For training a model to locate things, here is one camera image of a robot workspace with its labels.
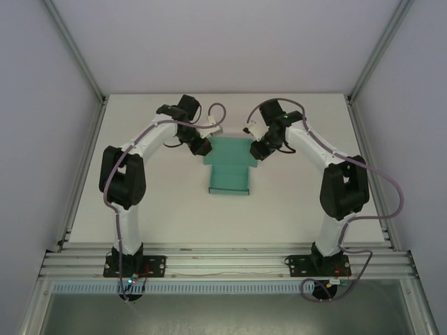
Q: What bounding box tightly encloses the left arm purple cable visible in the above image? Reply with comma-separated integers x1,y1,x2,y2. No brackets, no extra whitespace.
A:
103,103,226,303

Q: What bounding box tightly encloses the black round cable grommet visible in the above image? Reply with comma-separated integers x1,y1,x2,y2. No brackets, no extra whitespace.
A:
312,281,339,303
118,291,144,303

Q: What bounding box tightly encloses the aluminium side rail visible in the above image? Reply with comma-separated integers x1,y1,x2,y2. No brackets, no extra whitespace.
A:
55,99,108,252
345,97,397,252

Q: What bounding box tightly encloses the grey slotted cable duct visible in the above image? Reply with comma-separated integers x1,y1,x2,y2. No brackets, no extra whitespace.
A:
52,281,352,295

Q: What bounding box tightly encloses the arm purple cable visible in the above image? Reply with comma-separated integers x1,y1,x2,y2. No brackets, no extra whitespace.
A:
246,98,404,303
103,103,226,303

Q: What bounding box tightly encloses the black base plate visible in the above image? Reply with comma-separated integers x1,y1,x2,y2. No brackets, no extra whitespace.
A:
103,254,167,279
284,254,350,278

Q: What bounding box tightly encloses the aluminium mounting rail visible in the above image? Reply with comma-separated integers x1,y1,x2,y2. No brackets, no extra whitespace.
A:
40,244,418,280

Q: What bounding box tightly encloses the grey metal sheet panel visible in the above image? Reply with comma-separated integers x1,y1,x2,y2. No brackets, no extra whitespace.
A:
45,292,413,335

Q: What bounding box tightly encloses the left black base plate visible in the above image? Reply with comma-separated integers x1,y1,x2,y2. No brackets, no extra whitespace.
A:
103,254,167,279

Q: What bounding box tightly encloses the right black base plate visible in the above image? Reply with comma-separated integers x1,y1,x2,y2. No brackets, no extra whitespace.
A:
284,254,350,278

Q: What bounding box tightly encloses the teal paper box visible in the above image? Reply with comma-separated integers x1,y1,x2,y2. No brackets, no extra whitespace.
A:
203,136,259,197

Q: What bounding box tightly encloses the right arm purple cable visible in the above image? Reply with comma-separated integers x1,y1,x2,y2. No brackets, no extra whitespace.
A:
246,98,404,303

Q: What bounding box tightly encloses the aluminium frame post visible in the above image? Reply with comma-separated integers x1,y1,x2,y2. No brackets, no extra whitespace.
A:
347,0,416,104
42,0,108,105

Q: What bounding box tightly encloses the aluminium lower frame bar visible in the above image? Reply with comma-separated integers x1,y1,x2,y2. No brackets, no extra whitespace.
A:
19,277,53,335
400,277,439,335

